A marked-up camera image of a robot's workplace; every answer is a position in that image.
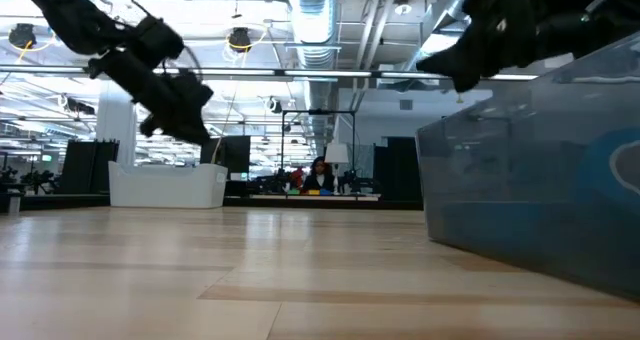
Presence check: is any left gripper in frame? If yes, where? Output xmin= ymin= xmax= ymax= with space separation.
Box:
xmin=87 ymin=14 xmax=216 ymax=148

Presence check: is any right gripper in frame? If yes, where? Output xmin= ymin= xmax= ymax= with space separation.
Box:
xmin=416 ymin=0 xmax=640 ymax=95

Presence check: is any transparent grey plastic bin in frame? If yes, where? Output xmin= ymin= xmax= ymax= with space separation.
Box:
xmin=415 ymin=32 xmax=640 ymax=301

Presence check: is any light blue tape roll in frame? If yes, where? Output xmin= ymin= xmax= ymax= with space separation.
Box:
xmin=574 ymin=128 xmax=640 ymax=216

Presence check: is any white pillar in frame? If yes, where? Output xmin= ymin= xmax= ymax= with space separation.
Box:
xmin=96 ymin=82 xmax=138 ymax=166

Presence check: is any small white plastic bin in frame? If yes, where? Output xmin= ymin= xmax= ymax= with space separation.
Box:
xmin=107 ymin=160 xmax=229 ymax=209

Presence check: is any black partition panel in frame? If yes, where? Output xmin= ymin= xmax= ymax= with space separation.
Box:
xmin=382 ymin=137 xmax=424 ymax=201
xmin=59 ymin=139 xmax=120 ymax=195

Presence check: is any white lamp shade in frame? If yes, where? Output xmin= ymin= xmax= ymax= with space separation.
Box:
xmin=324 ymin=141 xmax=350 ymax=165

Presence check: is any person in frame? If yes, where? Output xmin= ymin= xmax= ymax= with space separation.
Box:
xmin=302 ymin=155 xmax=337 ymax=192

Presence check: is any wooden table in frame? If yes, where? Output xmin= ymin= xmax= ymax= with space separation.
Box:
xmin=251 ymin=194 xmax=380 ymax=203

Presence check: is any black ceiling cable reel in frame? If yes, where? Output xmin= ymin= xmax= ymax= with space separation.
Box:
xmin=8 ymin=22 xmax=37 ymax=49
xmin=228 ymin=27 xmax=253 ymax=53

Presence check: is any black gantry frame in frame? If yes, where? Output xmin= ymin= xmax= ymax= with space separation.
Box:
xmin=281 ymin=108 xmax=357 ymax=194

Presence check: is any black table frame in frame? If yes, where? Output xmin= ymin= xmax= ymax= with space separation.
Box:
xmin=0 ymin=193 xmax=424 ymax=212

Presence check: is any silver ventilation duct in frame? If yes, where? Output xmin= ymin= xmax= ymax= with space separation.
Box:
xmin=285 ymin=0 xmax=346 ymax=146

